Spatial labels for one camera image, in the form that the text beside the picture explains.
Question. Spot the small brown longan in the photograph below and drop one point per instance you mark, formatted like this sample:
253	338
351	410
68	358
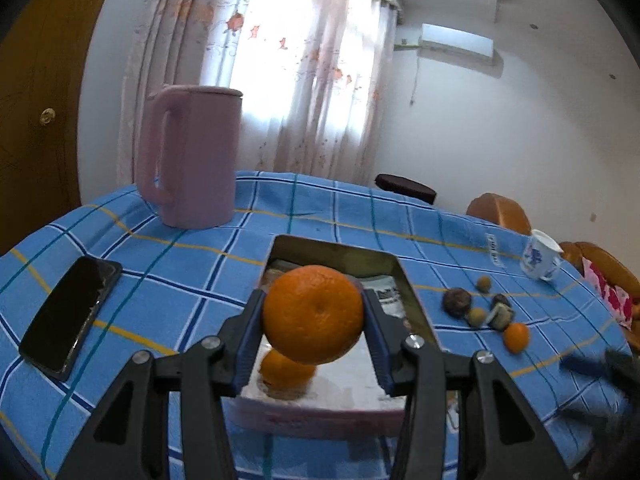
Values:
484	284

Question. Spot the brown leather chair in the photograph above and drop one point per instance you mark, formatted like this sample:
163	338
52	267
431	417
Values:
501	211

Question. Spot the white air conditioner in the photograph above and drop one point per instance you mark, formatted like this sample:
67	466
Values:
446	39

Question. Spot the wooden door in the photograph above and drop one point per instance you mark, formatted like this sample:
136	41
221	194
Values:
43	58

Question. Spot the pink floral cushion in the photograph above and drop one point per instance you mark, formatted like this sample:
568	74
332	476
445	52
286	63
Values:
618	301

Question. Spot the white blue-patterned mug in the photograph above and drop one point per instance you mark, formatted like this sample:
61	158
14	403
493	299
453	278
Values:
542	257

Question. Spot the dark round stool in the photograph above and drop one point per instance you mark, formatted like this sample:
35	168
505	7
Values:
404	186

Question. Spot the pink metal tin box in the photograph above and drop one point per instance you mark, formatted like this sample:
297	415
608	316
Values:
344	399

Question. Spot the pink electric kettle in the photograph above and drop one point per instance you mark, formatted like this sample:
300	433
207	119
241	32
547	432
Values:
186	157

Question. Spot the large orange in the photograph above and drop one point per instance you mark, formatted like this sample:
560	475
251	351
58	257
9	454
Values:
313	314

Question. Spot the floral sheer curtain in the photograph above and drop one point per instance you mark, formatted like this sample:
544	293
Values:
312	74

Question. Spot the cut taro piece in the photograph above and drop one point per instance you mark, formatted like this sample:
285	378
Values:
500	317

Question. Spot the small brown fruit hidden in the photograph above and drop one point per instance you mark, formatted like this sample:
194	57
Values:
476	317

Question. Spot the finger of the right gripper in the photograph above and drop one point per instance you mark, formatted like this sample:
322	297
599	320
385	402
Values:
596	422
582	365

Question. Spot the blue plaid tablecloth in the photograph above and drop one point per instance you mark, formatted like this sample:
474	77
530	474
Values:
179	286

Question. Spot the small orange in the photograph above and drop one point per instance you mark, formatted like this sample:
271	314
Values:
516	337
281	373

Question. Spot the brass door knob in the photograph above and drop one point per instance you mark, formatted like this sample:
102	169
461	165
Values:
47	116

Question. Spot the brown leather sofa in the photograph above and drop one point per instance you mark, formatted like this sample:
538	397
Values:
614	272

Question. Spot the dark water chestnut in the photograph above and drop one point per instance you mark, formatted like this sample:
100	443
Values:
500	299
457	302

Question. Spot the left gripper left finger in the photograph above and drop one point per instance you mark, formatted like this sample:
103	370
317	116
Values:
126	436

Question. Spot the black smartphone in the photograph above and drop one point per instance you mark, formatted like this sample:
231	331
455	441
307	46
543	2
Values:
54	337

